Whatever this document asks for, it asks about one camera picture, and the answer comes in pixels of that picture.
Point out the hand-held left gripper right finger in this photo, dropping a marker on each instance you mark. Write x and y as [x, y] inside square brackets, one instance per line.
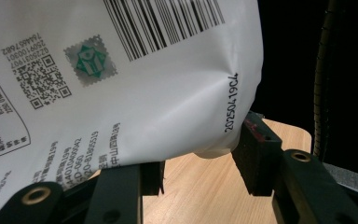
[258, 155]

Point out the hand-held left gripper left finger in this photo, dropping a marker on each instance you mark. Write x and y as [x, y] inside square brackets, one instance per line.
[121, 193]

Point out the white and blue pouch bag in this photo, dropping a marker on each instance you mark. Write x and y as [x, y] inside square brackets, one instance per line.
[167, 93]

